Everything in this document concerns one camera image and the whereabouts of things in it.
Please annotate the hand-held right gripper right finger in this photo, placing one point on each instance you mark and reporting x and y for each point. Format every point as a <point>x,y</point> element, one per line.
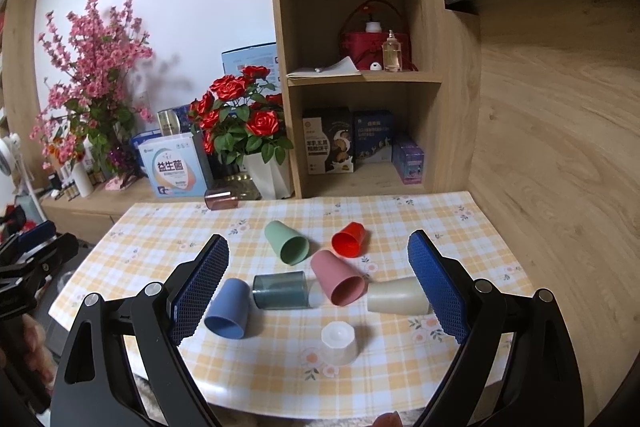
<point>440,292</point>

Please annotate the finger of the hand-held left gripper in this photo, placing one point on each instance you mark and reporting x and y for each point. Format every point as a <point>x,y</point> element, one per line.
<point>52,252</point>
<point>35,233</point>

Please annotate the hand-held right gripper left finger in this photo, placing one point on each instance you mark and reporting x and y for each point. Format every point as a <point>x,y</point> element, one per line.
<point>197,292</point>

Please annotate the blue cup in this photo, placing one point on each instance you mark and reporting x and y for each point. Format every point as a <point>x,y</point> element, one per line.
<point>227,309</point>

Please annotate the cream cup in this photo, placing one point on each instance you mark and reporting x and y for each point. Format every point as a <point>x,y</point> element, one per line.
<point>397,298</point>

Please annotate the clear dark teal cup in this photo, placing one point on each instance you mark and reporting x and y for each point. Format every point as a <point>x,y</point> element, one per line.
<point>280,290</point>

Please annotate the green cup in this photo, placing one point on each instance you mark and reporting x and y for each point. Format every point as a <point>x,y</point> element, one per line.
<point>286,248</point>

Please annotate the pink cup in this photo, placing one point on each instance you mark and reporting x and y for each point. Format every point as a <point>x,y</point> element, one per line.
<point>337,278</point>

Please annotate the red cup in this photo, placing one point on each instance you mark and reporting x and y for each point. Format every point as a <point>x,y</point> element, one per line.
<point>349,242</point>

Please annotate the white translucent cup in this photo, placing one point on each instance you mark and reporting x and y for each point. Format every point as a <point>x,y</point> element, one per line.
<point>339,343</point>

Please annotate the brown transparent cup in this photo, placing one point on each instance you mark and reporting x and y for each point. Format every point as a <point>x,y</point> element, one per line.
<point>222,199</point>

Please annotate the person's left hand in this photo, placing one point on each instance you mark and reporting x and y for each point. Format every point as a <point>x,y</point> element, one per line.
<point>27,342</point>

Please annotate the low wooden cabinet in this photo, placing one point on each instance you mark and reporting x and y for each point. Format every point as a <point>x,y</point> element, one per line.
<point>90,213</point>

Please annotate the row of small bottles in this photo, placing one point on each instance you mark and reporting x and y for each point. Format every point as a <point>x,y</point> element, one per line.
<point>67,189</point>

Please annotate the white bottle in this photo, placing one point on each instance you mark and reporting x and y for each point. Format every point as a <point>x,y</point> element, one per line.
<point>82,177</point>

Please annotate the white fan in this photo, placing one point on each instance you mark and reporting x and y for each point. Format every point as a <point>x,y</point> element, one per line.
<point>9,152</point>

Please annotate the white and orange box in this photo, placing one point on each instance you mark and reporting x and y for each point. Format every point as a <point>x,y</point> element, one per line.
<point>175,169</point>

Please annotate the small purple box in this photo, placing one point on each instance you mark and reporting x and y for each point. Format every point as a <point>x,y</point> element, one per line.
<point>409,162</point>

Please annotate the white faceted vase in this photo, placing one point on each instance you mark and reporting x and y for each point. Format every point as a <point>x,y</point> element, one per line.
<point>270,177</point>

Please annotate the wooden shelf unit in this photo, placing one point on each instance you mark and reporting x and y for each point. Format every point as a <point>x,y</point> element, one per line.
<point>435,132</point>

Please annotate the dark blue box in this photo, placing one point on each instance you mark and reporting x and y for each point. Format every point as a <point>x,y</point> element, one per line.
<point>372,137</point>

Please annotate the metal tin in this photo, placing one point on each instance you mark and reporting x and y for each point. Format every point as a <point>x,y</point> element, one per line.
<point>169,123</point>

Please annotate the pink blossom bouquet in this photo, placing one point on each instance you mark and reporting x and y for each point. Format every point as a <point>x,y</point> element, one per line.
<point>95,72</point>

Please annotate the red rose bouquet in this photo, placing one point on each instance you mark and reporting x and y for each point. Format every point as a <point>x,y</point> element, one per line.
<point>240,117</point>

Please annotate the black and white snack box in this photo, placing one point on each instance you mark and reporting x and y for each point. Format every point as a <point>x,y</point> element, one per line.
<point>328,147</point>

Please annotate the blue and white box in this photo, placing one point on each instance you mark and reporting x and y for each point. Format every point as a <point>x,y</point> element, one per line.
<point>250,57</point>

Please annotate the clear perfume bottle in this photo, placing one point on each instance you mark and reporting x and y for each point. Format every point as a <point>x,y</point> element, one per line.
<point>391,54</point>

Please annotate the open notebook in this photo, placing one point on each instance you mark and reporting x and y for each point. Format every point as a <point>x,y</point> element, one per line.
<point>325,72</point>

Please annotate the red gift basket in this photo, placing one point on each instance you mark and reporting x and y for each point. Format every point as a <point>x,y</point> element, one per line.
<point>375,44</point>

